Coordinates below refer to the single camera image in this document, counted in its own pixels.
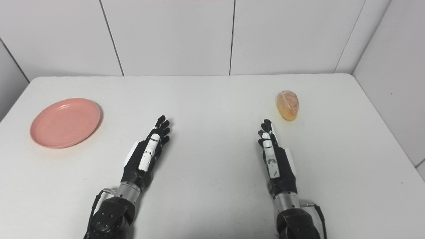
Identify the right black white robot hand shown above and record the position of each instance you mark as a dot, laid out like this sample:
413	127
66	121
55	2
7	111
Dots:
284	172

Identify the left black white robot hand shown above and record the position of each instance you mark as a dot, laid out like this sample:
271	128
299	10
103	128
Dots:
132	169

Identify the oval bread roll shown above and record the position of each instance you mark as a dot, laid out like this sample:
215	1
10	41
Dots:
288	105

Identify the pink round plate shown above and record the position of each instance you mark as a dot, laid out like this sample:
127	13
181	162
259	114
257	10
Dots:
64	122

